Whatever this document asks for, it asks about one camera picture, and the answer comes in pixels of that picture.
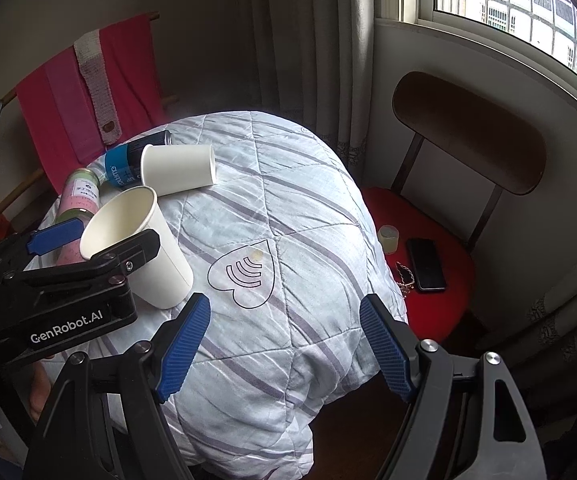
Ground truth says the pink towel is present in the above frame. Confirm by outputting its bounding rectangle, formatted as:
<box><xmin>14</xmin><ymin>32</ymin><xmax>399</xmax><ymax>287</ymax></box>
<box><xmin>15</xmin><ymin>14</ymin><xmax>172</xmax><ymax>181</ymax></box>

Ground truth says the blue spray can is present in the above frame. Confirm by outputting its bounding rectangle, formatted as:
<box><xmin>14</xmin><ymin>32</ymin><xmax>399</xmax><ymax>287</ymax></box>
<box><xmin>103</xmin><ymin>130</ymin><xmax>173</xmax><ymax>190</ymax></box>

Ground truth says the pink bottle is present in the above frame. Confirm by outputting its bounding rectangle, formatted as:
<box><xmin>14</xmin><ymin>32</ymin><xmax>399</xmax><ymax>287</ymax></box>
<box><xmin>57</xmin><ymin>167</ymin><xmax>103</xmax><ymax>226</ymax></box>

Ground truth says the black smartphone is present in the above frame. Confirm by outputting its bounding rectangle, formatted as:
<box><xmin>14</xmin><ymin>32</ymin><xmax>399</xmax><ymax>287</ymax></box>
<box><xmin>407</xmin><ymin>237</ymin><xmax>447</xmax><ymax>293</ymax></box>

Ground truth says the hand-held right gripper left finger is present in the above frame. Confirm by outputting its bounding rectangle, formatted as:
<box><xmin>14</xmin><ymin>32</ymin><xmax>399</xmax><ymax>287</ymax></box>
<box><xmin>22</xmin><ymin>292</ymin><xmax>212</xmax><ymax>480</ymax></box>

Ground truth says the window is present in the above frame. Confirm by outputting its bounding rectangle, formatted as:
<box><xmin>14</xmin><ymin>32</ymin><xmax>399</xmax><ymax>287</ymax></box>
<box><xmin>383</xmin><ymin>0</ymin><xmax>577</xmax><ymax>101</ymax></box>

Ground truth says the white pink crocheted strap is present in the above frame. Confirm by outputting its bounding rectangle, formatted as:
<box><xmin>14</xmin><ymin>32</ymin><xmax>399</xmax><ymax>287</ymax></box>
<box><xmin>73</xmin><ymin>29</ymin><xmax>123</xmax><ymax>147</ymax></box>

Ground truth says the pink can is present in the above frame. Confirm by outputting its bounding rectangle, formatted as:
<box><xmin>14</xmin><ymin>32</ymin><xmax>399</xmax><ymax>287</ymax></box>
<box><xmin>54</xmin><ymin>237</ymin><xmax>89</xmax><ymax>267</ymax></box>

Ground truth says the striped quilted blanket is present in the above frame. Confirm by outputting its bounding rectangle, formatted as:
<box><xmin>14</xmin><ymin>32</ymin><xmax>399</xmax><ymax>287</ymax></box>
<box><xmin>21</xmin><ymin>110</ymin><xmax>410</xmax><ymax>471</ymax></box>

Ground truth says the small translucent cup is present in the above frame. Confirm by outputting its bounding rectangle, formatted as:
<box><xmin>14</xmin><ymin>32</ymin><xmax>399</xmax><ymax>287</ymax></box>
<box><xmin>378</xmin><ymin>225</ymin><xmax>401</xmax><ymax>253</ymax></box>

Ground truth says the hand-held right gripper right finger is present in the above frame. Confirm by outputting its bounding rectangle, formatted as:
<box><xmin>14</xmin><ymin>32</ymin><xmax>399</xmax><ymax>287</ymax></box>
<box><xmin>359</xmin><ymin>294</ymin><xmax>549</xmax><ymax>480</ymax></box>

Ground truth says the brown wooden chair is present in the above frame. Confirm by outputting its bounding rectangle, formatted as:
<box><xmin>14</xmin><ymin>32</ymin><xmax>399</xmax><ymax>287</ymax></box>
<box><xmin>363</xmin><ymin>71</ymin><xmax>548</xmax><ymax>351</ymax></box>

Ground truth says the red seat cushion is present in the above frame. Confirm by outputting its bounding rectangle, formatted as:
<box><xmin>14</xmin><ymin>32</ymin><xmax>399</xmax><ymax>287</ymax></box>
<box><xmin>361</xmin><ymin>186</ymin><xmax>476</xmax><ymax>343</ymax></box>

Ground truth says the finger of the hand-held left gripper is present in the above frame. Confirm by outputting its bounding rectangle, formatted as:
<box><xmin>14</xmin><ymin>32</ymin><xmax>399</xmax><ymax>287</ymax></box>
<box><xmin>6</xmin><ymin>228</ymin><xmax>162</xmax><ymax>301</ymax></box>
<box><xmin>0</xmin><ymin>219</ymin><xmax>86</xmax><ymax>273</ymax></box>

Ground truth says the white paper cup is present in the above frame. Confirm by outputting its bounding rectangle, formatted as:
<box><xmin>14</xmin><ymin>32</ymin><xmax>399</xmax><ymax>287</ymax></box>
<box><xmin>140</xmin><ymin>144</ymin><xmax>218</xmax><ymax>197</ymax></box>
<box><xmin>79</xmin><ymin>186</ymin><xmax>195</xmax><ymax>310</ymax></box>

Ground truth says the person's left hand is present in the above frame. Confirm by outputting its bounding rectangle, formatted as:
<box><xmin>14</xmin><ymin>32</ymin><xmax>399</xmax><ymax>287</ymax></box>
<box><xmin>0</xmin><ymin>362</ymin><xmax>53</xmax><ymax>456</ymax></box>

